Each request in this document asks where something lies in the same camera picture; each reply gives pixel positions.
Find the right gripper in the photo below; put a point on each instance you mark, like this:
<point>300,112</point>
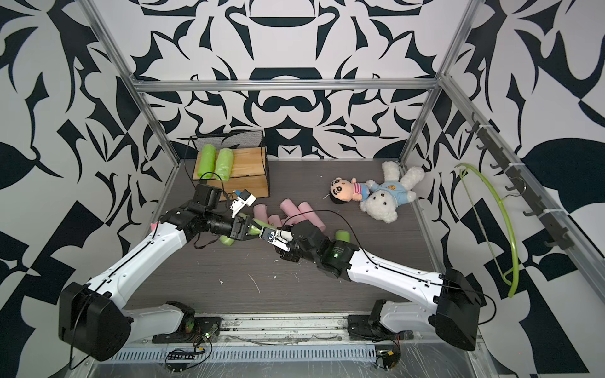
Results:
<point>287,255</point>

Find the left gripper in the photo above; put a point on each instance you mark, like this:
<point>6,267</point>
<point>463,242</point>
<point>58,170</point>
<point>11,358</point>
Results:
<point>242,231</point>

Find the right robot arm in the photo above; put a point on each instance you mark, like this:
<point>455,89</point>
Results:
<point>447,302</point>

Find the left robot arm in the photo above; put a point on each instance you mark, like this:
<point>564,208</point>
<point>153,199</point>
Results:
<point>92,316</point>

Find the cartoon boy plush doll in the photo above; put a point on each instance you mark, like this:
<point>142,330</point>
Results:
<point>343,191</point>

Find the white teddy bear plush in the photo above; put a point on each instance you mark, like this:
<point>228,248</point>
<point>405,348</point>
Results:
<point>396,190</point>

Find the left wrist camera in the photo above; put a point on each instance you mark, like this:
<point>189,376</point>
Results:
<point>243,199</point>

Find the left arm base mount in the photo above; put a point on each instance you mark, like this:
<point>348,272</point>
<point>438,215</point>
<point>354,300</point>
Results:
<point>193,330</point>

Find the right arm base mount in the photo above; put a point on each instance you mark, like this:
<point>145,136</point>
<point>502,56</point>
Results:
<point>362,327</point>

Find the black wall hook rail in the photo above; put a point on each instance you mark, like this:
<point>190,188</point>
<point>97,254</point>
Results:
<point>520,185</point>

